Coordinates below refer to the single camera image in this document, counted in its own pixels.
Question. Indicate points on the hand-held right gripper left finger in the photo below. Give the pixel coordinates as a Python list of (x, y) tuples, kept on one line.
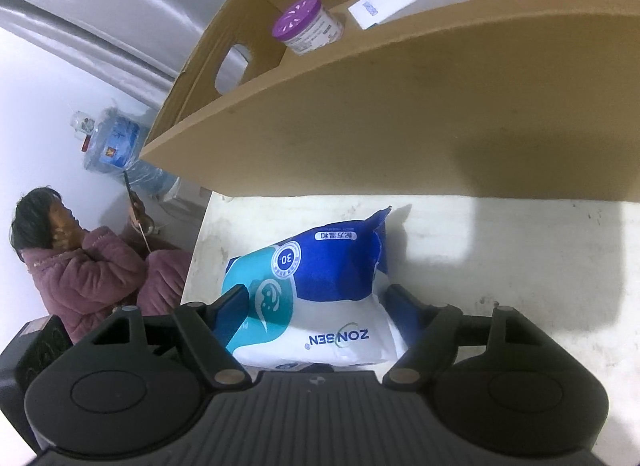
[(231, 316)]

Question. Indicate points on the small clear bottle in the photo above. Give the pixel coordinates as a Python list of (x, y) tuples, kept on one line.
[(82, 125)]

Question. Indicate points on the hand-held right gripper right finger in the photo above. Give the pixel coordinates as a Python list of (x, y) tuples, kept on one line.
[(406, 318)]

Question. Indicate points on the blue water jug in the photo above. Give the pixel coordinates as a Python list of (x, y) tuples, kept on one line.
[(120, 145)]

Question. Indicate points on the cardboard box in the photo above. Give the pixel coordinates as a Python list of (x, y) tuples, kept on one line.
[(400, 110)]

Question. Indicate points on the blue and white wipes packet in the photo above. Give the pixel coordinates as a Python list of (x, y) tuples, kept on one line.
[(325, 296)]

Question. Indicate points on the white water dispenser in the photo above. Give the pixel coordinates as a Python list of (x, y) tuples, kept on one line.
[(182, 211)]

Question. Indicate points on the purple lid air freshener jar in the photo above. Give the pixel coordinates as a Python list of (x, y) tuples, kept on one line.
[(310, 28)]

